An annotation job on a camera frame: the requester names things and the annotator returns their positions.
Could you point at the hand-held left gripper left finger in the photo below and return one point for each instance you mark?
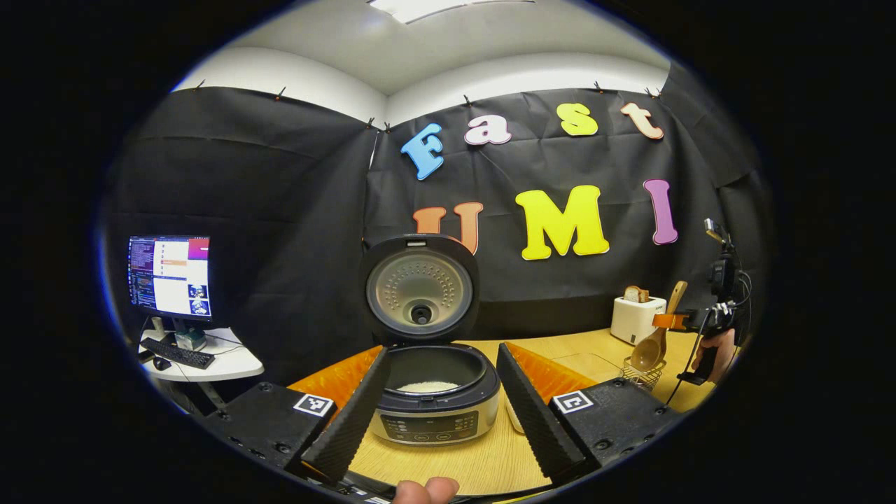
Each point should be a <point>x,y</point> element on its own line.
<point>353,413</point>

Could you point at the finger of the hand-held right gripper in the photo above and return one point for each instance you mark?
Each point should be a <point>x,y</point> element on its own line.
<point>672,321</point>

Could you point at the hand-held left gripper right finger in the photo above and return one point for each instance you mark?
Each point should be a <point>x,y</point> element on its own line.
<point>535,420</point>

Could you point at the wooden spoon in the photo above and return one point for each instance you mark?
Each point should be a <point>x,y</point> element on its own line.
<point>647,353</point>

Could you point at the grey rice cooker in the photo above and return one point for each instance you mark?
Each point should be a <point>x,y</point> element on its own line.
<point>427,427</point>

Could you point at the white rice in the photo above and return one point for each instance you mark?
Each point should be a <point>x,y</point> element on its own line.
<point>427,386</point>

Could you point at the white toaster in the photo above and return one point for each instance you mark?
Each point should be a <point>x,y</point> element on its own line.
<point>633,323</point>

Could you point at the brown bread slice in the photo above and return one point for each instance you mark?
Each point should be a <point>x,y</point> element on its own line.
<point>635,294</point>

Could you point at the white computer desk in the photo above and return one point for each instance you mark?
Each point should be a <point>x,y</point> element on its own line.
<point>234,362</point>

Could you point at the small teal box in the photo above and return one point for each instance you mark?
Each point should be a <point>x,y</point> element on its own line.
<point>190,341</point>

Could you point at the black keyboard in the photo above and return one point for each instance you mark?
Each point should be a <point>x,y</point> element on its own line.
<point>178,353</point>

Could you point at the black computer mouse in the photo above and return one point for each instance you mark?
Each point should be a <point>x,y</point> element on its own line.
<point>162,364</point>

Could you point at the black backdrop cloth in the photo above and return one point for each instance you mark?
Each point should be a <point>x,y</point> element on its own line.
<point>280,210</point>

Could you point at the computer monitor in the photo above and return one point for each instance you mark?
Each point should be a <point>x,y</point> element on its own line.
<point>171,276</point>

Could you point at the ceiling light panel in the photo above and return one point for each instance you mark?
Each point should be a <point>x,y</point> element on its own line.
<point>434,8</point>

